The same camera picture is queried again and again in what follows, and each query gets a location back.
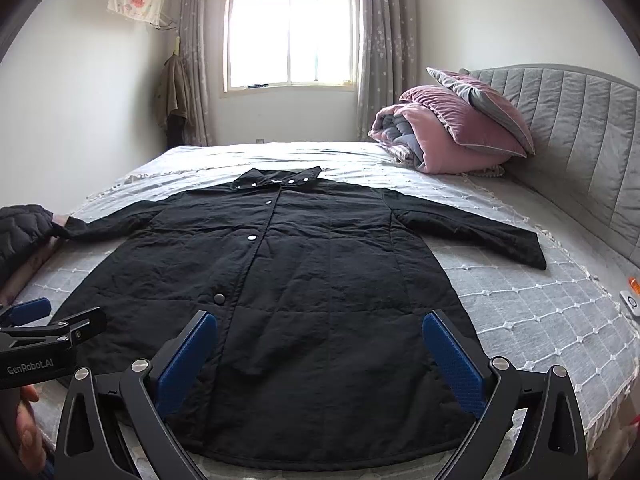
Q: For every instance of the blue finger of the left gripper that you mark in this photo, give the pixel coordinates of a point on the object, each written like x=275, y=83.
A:
x=17, y=315
x=81, y=326

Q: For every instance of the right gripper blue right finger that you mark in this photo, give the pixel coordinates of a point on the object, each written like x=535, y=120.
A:
x=551, y=442

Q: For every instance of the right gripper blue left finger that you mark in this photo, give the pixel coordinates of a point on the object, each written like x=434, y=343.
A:
x=90, y=443

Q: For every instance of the long black quilted coat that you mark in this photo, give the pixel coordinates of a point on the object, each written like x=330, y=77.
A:
x=319, y=289

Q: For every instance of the bright bedroom window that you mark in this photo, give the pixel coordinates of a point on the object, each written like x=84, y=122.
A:
x=289, y=43

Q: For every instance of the person's left hand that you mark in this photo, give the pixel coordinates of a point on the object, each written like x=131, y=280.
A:
x=31, y=451

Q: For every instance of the black puffer jacket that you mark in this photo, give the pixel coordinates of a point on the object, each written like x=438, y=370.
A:
x=23, y=230

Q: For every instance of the grey quilted bedspread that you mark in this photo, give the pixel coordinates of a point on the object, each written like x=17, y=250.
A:
x=561, y=314

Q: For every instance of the white remote device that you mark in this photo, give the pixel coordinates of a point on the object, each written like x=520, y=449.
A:
x=631, y=301

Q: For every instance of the orange small object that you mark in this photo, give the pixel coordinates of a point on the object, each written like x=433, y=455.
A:
x=634, y=285

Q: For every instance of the hanging brown jacket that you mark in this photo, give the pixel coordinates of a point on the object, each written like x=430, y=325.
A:
x=172, y=103

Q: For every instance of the grey padded headboard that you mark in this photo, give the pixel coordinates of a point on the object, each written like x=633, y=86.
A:
x=585, y=127

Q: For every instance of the pink velvet pillow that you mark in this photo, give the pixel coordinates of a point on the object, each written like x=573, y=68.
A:
x=467, y=126

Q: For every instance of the folded pink grey duvet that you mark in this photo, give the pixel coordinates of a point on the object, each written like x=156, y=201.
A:
x=414, y=135

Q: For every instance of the grey satin pillow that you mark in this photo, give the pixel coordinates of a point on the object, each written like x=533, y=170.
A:
x=488, y=101

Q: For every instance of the left grey curtain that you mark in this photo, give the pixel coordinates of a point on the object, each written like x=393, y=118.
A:
x=191, y=27

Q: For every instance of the grey curtain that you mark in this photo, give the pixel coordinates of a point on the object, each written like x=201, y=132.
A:
x=388, y=56
x=191, y=27

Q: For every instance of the right grey curtain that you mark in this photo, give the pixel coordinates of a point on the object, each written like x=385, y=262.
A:
x=388, y=56

